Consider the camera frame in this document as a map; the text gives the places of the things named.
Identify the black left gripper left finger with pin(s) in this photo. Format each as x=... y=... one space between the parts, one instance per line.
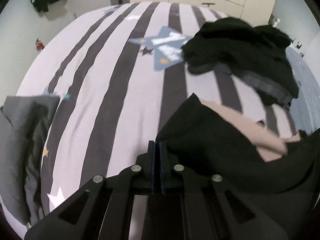
x=105 y=208

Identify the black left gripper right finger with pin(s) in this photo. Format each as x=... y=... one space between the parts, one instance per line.
x=190 y=208

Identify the grey pillow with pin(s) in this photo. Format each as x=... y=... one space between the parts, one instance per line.
x=25 y=122

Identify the black garment with pink lining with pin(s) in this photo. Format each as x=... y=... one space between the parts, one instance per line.
x=278 y=176

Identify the blue grey bed sheet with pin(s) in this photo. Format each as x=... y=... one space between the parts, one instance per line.
x=305 y=109

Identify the pile of black clothes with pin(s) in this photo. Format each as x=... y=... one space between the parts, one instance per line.
x=256 y=55

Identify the red fire extinguisher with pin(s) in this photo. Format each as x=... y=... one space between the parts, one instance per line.
x=39 y=45

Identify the striped white grey duvet cover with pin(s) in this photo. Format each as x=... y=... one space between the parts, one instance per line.
x=119 y=75

